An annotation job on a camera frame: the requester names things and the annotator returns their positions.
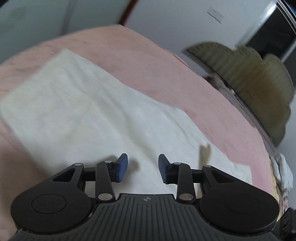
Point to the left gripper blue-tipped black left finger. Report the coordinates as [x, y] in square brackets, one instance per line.
[78, 181]

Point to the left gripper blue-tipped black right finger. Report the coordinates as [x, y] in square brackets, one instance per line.
[185, 178]

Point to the cream white pants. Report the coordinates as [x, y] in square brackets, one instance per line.
[74, 111]

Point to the colourful patterned blanket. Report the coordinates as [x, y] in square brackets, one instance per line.
[281, 197]

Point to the white folded cloth pile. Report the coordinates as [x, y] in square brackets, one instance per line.
[282, 172]

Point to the pink bed sheet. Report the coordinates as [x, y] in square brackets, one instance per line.
[145, 66]

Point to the olive padded headboard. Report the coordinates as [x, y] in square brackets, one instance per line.
[263, 83]

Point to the white wardrobe door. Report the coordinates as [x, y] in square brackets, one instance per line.
[27, 23]

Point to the brown wooden door frame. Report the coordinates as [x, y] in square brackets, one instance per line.
[126, 14]

